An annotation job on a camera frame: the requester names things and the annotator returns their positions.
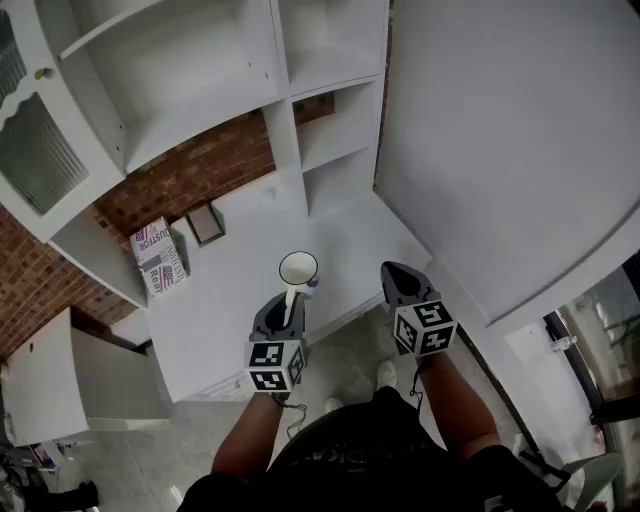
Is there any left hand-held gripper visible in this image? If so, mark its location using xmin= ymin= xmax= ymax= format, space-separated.
xmin=243 ymin=292 xmax=308 ymax=396

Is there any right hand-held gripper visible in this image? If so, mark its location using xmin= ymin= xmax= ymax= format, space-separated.
xmin=379 ymin=260 xmax=459 ymax=359

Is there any white enamel mug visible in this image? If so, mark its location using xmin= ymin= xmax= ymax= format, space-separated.
xmin=277 ymin=250 xmax=321 ymax=329

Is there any person's right forearm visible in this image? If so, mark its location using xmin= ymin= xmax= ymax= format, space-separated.
xmin=417 ymin=352 xmax=501 ymax=464

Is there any person's left forearm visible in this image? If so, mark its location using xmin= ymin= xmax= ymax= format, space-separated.
xmin=209 ymin=392 xmax=291 ymax=481

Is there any white table top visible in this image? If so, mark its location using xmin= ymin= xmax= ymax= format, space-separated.
xmin=141 ymin=164 xmax=434 ymax=404

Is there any person's right white shoe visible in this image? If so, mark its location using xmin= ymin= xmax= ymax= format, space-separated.
xmin=374 ymin=359 xmax=399 ymax=389

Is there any person's black clothing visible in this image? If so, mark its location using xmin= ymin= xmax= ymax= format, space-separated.
xmin=177 ymin=384 xmax=566 ymax=512

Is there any white printed box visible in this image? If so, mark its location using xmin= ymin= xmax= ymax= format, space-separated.
xmin=128 ymin=215 xmax=190 ymax=297

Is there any large white wardrobe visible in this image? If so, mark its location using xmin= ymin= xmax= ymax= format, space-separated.
xmin=372 ymin=0 xmax=640 ymax=329

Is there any white side cabinet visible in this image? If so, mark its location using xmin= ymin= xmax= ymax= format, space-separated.
xmin=0 ymin=306 xmax=171 ymax=449

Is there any black bag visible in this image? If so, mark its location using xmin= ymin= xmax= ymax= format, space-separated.
xmin=29 ymin=479 xmax=99 ymax=512

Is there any white hutch shelf unit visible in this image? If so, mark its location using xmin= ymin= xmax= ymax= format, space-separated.
xmin=0 ymin=0 xmax=391 ymax=309

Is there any white ribbed glass cabinet door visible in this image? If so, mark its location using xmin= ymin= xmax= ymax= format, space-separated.
xmin=0 ymin=0 xmax=126 ymax=245

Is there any left hand-held gripper cable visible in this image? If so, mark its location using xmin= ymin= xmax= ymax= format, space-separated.
xmin=272 ymin=392 xmax=309 ymax=441

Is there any hand-held gripper cable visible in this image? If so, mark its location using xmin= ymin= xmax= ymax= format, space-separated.
xmin=409 ymin=357 xmax=434 ymax=406
xmin=272 ymin=392 xmax=309 ymax=441

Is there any right hand-held gripper cable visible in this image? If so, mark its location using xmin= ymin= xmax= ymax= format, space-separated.
xmin=409 ymin=357 xmax=434 ymax=406

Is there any dark picture frame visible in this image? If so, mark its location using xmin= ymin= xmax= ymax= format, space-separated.
xmin=183 ymin=202 xmax=225 ymax=247

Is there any black window frame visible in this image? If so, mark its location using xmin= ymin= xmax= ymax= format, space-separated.
xmin=543 ymin=264 xmax=640 ymax=426

